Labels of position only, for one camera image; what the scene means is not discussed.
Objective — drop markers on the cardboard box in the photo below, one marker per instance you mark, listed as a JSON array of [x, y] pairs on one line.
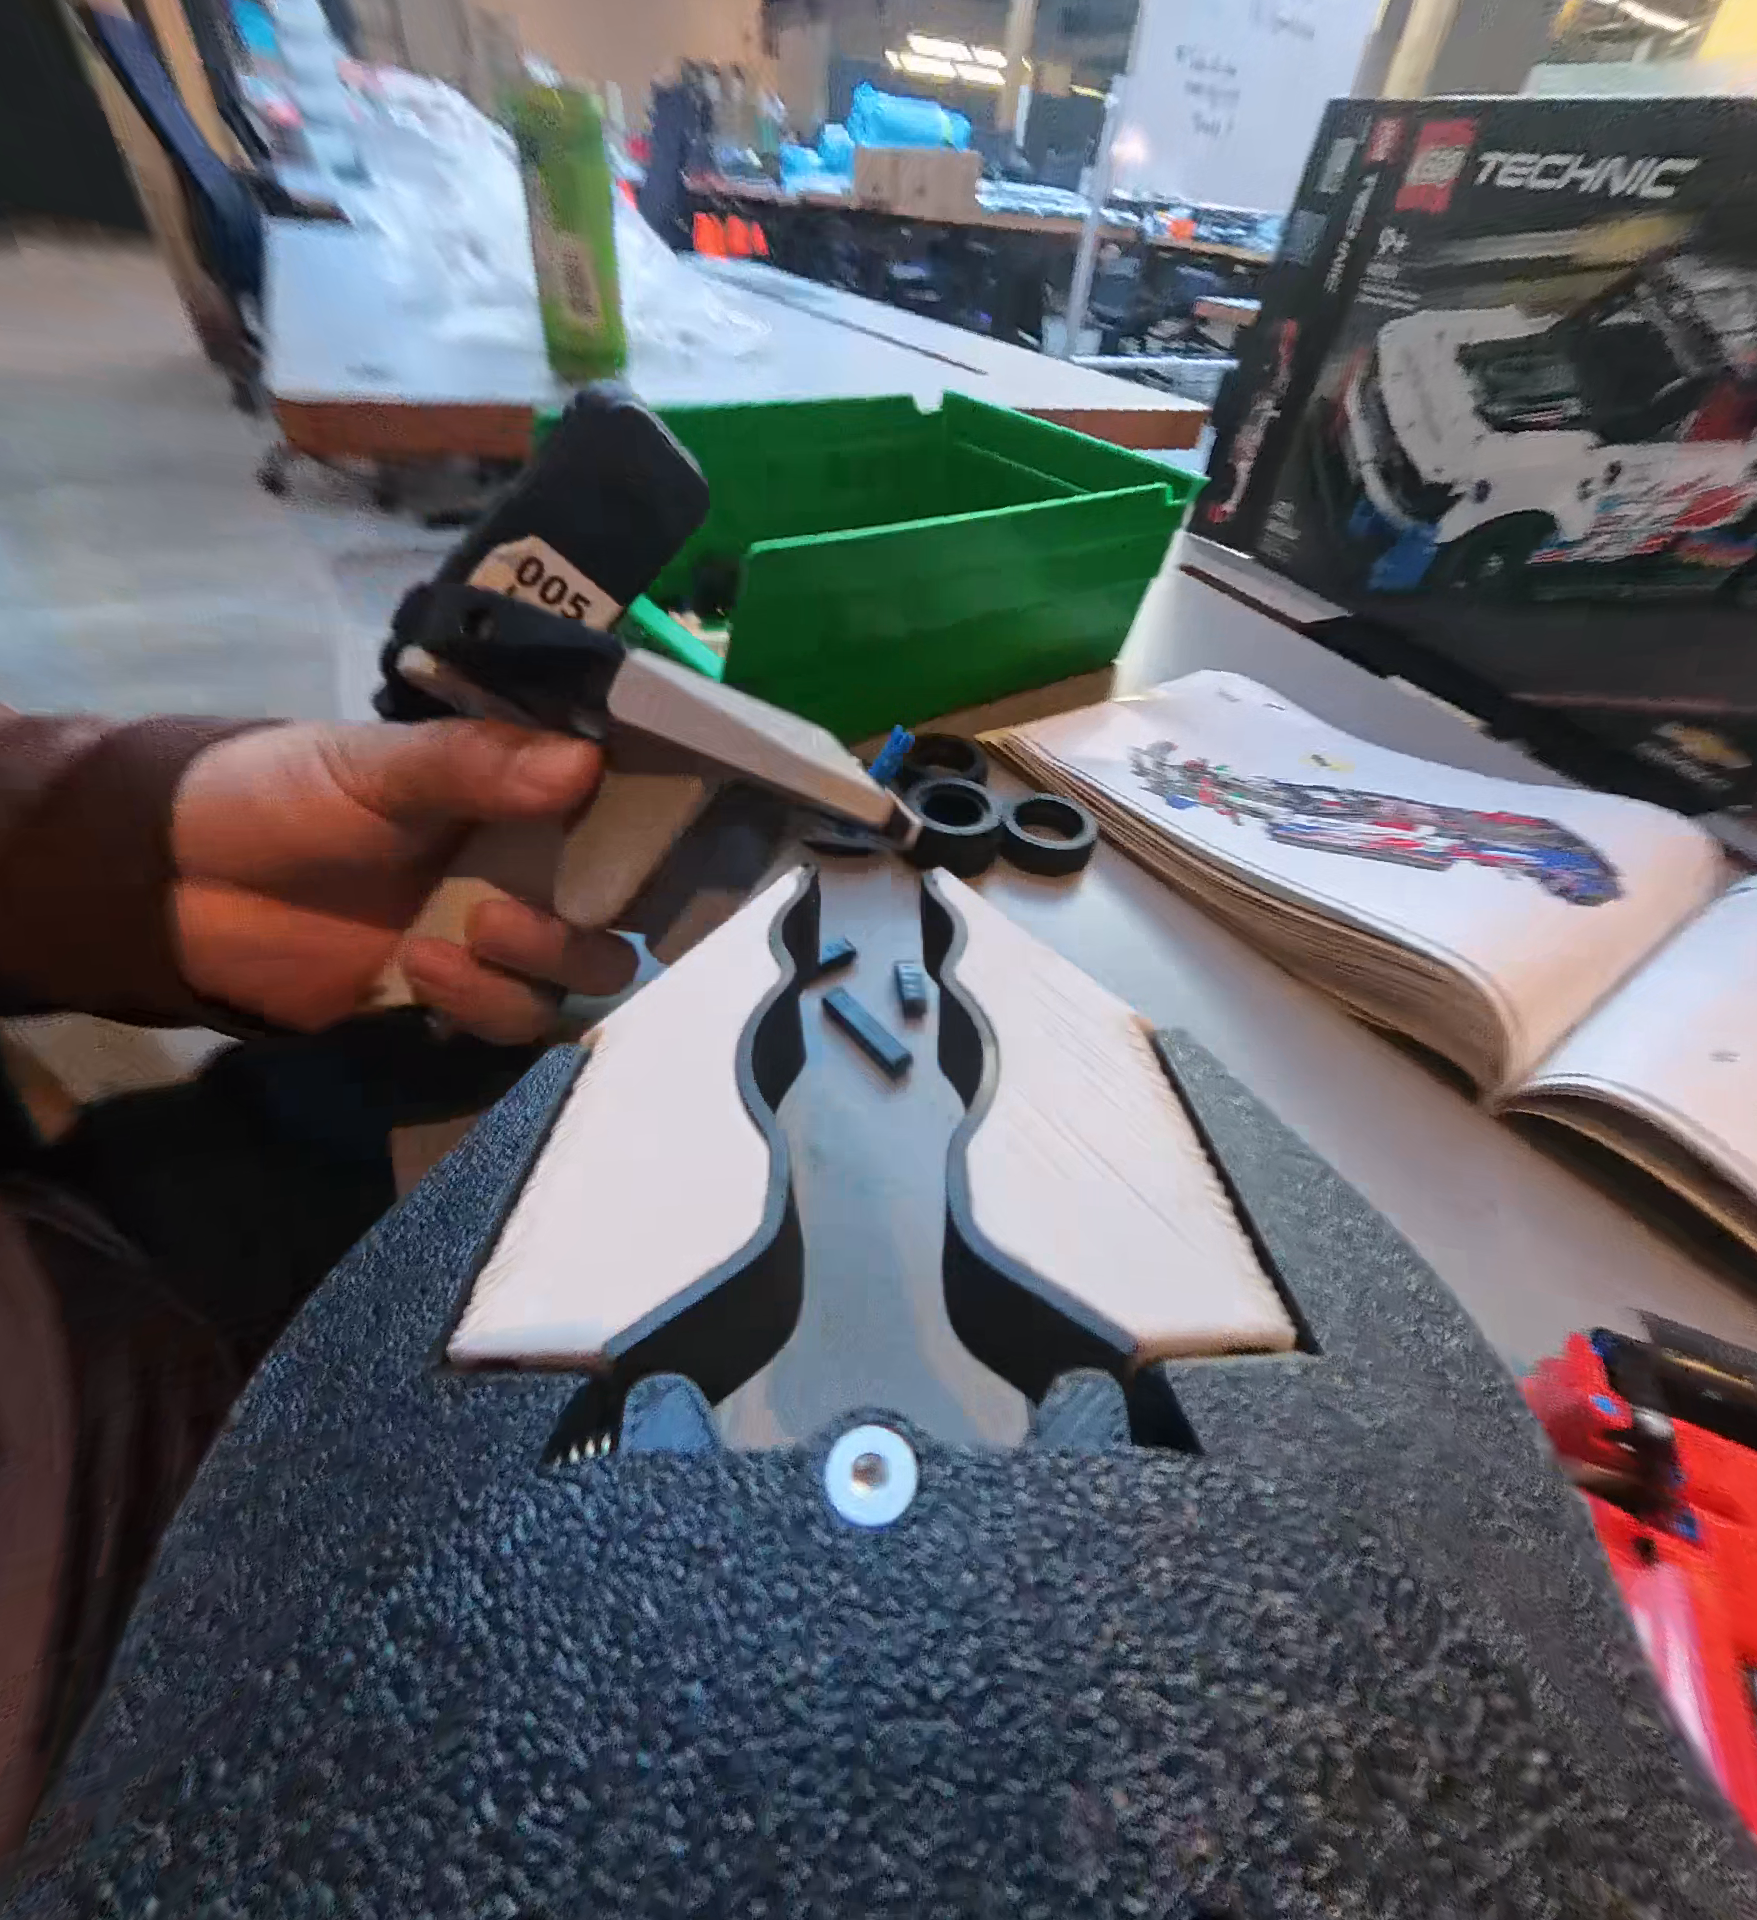
[[916, 175]]

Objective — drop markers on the person's left hand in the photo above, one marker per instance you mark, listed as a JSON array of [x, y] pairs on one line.
[[294, 871]]

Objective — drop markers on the red black toy car model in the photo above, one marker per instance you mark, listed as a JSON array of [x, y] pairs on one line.
[[1719, 1546]]

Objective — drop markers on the white table with wooden edge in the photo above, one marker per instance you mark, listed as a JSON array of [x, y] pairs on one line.
[[850, 343]]

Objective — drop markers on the person's left forearm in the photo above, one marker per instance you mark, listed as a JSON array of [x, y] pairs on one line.
[[39, 856]]

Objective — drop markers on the black rubber toy tire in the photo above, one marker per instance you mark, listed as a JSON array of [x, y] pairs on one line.
[[977, 764], [838, 838], [938, 856], [1021, 859]]

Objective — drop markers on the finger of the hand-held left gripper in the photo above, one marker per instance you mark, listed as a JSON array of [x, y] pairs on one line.
[[818, 795], [713, 701]]

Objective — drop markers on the toy car set box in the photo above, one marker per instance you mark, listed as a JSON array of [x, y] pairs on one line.
[[1420, 223]]

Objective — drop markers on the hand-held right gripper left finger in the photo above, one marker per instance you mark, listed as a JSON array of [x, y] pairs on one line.
[[623, 1184]]

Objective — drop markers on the cluttered background workbench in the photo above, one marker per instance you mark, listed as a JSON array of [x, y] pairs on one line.
[[969, 217]]

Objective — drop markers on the green drink can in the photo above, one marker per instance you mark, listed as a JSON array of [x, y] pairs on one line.
[[571, 240]]

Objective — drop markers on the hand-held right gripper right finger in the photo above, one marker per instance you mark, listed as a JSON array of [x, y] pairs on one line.
[[1105, 1184]]

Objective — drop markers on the grey desk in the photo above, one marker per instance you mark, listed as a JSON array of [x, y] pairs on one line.
[[1345, 1139]]

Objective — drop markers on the green plastic bin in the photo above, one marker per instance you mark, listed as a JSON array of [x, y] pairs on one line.
[[938, 615]]

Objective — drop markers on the whiteboard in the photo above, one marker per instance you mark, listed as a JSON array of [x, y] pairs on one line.
[[1238, 88]]

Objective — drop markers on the clear plastic bag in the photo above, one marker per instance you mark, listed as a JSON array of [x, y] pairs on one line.
[[444, 194]]

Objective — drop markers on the long black toy beam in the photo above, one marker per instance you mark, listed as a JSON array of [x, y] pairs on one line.
[[867, 1030]]

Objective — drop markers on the blue toy connector pin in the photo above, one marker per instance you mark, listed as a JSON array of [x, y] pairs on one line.
[[892, 746]]

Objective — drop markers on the open instruction booklet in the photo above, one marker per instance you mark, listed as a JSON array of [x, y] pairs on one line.
[[1420, 916]]

